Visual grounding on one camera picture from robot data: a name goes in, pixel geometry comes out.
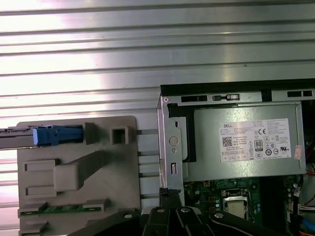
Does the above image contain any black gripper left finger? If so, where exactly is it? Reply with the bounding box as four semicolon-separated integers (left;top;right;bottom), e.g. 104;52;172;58
97;188;176;236

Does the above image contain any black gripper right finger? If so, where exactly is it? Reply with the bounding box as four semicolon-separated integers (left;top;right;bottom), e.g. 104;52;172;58
165;188;270;236

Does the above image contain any hard disk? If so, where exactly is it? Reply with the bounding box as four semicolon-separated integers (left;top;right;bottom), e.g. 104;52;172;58
0;124;85;149

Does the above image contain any green motherboard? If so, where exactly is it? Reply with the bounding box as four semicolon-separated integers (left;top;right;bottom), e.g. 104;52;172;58
183;176;305;236

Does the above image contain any CPU socket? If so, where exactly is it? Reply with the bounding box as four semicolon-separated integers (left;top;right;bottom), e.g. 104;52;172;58
220;188;252;221

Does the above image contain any silver CPU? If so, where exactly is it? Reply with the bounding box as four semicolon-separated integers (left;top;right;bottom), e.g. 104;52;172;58
225;201;247;214

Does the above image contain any grey parts rack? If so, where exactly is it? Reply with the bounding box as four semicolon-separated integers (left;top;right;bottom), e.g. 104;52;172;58
16;115;143;236

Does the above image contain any grey power supply unit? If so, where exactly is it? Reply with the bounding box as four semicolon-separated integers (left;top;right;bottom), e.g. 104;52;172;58
183;102;308;183

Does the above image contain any green RAM stick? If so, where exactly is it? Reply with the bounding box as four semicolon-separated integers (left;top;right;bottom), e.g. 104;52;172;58
19;205;103;215

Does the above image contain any black PC case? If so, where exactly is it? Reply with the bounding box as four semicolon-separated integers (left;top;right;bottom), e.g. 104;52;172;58
157;78;315;236

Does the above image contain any blue disk wire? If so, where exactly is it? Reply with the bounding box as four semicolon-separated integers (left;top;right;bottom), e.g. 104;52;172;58
304;215;315;236

